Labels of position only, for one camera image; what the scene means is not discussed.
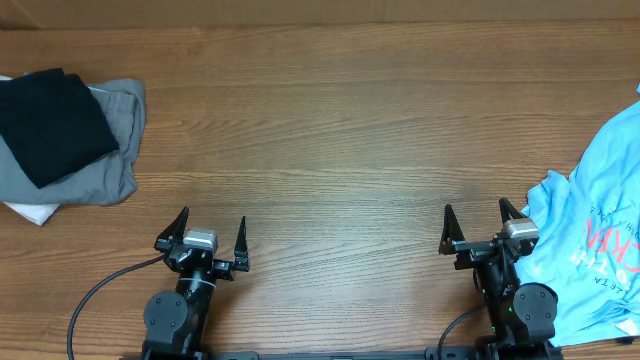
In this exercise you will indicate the light blue printed t-shirt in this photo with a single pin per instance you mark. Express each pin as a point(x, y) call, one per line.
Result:
point(588, 247)

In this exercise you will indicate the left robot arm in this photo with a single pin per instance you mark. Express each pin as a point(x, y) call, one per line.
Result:
point(176, 320)

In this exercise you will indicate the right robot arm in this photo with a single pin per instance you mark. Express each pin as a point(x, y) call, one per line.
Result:
point(521, 315)

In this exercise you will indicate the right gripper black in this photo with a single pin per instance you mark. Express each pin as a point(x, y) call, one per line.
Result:
point(452, 243)

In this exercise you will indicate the grey folded garment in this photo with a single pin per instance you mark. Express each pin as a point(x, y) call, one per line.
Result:
point(108, 180)

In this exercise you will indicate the white folded garment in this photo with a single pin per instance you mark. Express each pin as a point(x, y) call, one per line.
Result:
point(37, 214)

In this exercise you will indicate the black folded garment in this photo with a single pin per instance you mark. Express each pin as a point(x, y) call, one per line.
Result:
point(53, 125)

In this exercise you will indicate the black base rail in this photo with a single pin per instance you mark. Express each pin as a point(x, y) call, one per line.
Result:
point(340, 356)

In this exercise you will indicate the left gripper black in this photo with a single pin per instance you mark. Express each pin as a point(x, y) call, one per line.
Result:
point(224, 269)

